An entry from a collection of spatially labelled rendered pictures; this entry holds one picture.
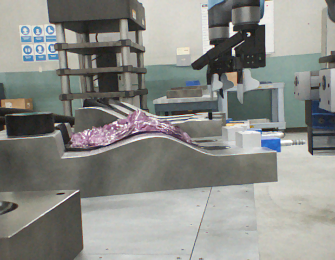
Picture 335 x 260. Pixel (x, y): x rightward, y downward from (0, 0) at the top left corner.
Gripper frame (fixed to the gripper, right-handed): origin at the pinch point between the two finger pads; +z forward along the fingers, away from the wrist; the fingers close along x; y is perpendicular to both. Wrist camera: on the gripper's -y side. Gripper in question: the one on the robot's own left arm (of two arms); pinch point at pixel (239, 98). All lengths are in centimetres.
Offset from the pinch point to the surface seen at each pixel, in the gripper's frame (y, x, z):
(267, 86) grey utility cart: 34, 577, 17
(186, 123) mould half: -12.8, -19.5, 4.3
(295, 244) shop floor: 27, 135, 94
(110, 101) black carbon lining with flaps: -37.2, -3.4, -1.0
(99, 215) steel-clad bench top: -20, -67, 12
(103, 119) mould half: -34.2, -19.4, 2.7
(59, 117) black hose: -62, 17, 5
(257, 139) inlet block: 3.8, -42.3, 5.4
